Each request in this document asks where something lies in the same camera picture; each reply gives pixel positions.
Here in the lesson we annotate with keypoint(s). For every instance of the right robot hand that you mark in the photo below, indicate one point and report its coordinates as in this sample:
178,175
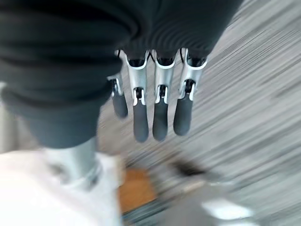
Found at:
70,58

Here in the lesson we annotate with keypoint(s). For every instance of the white bed sheet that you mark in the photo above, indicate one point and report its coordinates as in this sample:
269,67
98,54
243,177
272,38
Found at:
30,204

